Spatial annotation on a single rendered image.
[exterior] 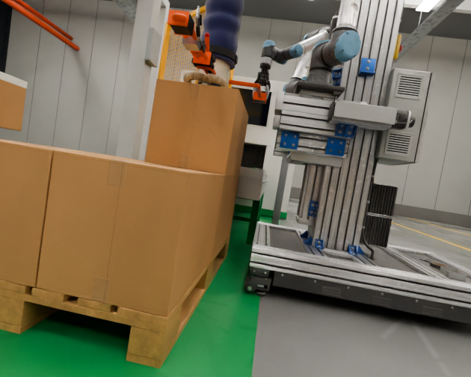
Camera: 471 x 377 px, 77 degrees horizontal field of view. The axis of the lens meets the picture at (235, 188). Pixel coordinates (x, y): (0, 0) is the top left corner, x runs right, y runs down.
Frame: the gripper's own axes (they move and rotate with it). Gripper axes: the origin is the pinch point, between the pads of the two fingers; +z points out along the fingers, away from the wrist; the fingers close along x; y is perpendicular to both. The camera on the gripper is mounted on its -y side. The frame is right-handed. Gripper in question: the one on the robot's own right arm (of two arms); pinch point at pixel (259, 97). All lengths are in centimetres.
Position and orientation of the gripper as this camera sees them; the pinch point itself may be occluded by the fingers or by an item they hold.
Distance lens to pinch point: 204.7
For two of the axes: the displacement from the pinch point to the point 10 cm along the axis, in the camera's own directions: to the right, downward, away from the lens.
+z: -1.7, 9.8, 0.4
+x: 9.8, 1.8, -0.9
